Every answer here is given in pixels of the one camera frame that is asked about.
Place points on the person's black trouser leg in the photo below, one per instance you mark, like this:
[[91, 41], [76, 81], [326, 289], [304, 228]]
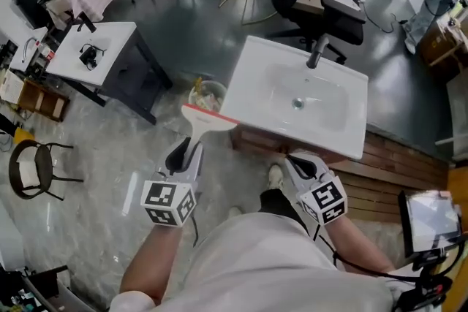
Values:
[[278, 204]]

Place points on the person's left forearm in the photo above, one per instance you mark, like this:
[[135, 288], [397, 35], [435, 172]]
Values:
[[150, 263]]

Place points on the white small side table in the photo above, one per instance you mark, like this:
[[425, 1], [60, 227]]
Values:
[[139, 76]]

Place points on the black metal frame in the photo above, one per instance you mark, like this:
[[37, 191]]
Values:
[[40, 285]]

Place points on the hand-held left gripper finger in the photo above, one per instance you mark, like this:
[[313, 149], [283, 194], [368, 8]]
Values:
[[162, 162], [196, 164]]

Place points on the person's white shoe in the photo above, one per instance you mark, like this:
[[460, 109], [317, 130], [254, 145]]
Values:
[[276, 175], [234, 212]]

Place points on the black sink faucet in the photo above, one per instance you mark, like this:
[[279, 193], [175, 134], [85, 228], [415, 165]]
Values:
[[316, 53]]

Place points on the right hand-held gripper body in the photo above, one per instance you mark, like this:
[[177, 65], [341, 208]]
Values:
[[325, 199]]

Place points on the wooden plank platform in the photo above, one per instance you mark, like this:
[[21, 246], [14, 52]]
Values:
[[395, 171]]

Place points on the wooden vanity cabinet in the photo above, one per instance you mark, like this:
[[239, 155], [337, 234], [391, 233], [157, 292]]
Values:
[[256, 140]]

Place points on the white squeegee with red blade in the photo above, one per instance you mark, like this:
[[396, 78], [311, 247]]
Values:
[[204, 120]]

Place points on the white ceramic sink basin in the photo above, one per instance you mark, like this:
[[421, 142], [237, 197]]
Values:
[[256, 98]]

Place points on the wooden crate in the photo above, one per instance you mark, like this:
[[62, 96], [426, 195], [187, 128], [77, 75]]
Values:
[[31, 96]]

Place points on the white sink with chrome faucet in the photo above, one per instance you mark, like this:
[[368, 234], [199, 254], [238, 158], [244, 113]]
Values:
[[25, 60]]

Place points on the black round armchair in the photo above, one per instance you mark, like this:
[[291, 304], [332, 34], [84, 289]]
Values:
[[42, 168]]

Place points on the person's white shirt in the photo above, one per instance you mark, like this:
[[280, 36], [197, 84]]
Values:
[[263, 266]]

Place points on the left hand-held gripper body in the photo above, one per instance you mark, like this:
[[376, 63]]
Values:
[[168, 201]]

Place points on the black tablet screen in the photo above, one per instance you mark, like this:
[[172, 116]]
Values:
[[431, 219]]

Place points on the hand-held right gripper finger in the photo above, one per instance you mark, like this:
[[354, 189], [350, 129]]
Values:
[[318, 164], [295, 177]]

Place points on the person's right forearm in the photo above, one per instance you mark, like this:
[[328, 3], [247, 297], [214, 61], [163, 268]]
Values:
[[358, 248]]

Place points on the white waste bin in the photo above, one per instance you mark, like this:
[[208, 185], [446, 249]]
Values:
[[212, 87]]

